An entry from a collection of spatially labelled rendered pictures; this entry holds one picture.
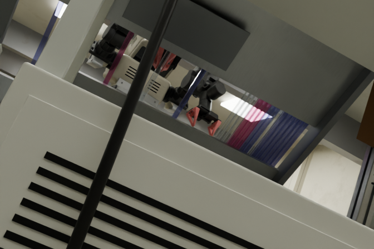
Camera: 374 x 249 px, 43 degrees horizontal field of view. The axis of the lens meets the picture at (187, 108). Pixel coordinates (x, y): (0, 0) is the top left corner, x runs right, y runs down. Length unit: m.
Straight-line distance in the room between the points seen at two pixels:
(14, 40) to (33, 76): 7.90
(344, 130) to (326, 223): 5.82
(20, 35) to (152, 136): 7.95
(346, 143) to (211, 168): 5.90
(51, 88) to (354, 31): 0.62
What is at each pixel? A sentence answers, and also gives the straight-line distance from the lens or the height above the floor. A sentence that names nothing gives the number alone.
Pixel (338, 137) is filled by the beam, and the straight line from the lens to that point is 6.32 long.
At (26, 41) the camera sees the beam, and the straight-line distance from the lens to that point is 8.39.
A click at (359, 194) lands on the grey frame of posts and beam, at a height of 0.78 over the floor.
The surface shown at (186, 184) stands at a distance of 0.50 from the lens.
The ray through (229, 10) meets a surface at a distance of 1.22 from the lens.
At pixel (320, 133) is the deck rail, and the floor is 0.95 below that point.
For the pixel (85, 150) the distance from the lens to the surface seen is 0.48.
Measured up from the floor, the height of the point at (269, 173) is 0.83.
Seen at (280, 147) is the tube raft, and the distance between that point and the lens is 1.43.
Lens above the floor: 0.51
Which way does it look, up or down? 16 degrees up
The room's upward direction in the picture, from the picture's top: 23 degrees clockwise
